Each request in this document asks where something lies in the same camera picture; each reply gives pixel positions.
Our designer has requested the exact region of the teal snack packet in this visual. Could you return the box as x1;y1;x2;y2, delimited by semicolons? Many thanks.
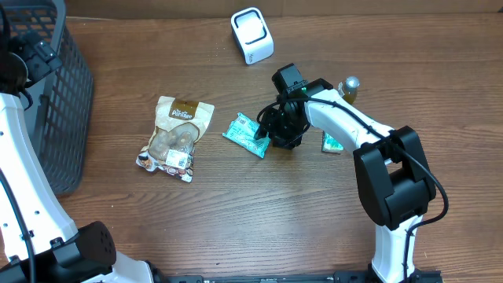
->
222;112;270;159

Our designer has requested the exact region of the teal tissue pack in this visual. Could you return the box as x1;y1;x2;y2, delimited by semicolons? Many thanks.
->
321;131;344;154

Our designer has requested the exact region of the yellow liquid bottle silver cap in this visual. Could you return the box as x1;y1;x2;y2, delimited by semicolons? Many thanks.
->
338;76;360;105

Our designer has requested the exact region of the brown snack bag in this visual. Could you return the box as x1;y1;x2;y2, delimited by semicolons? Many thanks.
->
136;96;215;183

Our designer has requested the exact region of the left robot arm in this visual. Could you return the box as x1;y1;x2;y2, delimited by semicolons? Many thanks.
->
1;12;165;282

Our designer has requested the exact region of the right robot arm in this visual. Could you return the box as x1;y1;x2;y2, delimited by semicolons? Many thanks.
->
255;64;442;282

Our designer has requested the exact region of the white barcode scanner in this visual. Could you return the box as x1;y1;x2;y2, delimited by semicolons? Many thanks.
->
230;7;274;65

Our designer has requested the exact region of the grey plastic mesh basket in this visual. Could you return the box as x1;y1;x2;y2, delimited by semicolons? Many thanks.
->
1;0;94;195

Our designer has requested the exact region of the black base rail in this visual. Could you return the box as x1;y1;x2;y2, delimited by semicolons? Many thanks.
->
156;270;445;283

